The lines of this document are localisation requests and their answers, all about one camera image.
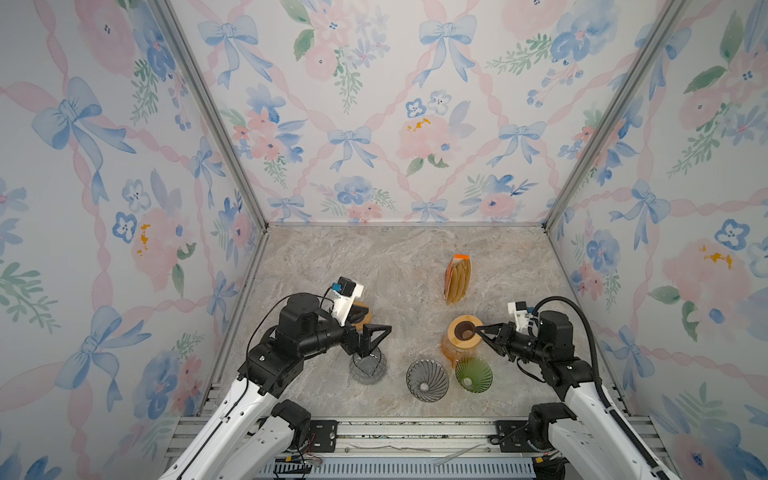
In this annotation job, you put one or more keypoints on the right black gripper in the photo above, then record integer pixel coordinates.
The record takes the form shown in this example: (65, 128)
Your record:
(497, 342)

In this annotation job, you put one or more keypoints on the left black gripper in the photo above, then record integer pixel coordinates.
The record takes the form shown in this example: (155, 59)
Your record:
(363, 346)

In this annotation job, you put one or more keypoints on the wooden ring holder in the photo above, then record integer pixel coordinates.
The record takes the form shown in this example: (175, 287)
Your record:
(359, 315)
(463, 334)

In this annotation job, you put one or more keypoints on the green glass dripper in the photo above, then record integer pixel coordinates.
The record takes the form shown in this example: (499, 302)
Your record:
(474, 374)

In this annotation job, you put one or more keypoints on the orange glass carafe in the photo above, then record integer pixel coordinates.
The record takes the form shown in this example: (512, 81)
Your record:
(455, 349)

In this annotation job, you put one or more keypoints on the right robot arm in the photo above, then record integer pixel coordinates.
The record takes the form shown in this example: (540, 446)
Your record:
(584, 424)

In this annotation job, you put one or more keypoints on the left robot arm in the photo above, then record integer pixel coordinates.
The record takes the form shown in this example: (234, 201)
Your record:
(253, 424)

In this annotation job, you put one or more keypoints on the clear glass dripper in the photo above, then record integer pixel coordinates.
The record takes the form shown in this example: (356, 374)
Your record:
(427, 380)

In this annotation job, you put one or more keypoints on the clear glass carafe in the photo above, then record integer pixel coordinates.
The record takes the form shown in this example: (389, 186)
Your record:
(370, 369)

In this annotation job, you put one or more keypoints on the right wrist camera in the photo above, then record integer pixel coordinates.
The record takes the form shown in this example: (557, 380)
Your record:
(521, 317)

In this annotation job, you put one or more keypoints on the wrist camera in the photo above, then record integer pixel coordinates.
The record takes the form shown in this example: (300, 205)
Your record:
(344, 293)
(521, 317)

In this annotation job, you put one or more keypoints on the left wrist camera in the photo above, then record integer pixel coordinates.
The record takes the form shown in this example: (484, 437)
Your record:
(344, 293)

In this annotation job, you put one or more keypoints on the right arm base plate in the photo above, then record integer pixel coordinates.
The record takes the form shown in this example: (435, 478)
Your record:
(512, 437)

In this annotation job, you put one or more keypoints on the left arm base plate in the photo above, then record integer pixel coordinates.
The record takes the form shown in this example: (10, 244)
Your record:
(321, 437)

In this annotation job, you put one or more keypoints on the aluminium front rail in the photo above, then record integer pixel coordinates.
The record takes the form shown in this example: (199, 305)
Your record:
(418, 448)

